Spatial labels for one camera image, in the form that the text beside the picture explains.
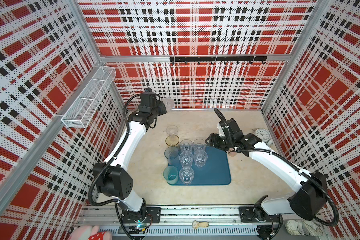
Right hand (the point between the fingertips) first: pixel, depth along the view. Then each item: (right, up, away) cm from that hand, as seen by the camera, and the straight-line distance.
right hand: (211, 141), depth 79 cm
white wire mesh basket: (-80, +17, +14) cm, 83 cm away
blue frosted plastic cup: (-22, -8, +10) cm, 26 cm away
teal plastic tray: (+5, -18, +7) cm, 20 cm away
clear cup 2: (-13, -21, +7) cm, 26 cm away
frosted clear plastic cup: (-23, +20, -2) cm, 30 cm away
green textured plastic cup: (-22, -20, +7) cm, 31 cm away
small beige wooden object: (-8, -38, -9) cm, 40 cm away
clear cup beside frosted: (-24, +5, +26) cm, 36 cm away
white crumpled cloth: (+41, -38, -11) cm, 57 cm away
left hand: (-25, +20, +3) cm, 32 cm away
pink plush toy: (-57, -39, -14) cm, 70 cm away
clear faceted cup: (-14, -5, +16) cm, 22 cm away
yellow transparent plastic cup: (-22, 0, +10) cm, 24 cm away
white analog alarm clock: (+40, +2, +23) cm, 46 cm away
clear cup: (-5, -12, +14) cm, 19 cm away
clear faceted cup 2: (-14, -13, +14) cm, 23 cm away
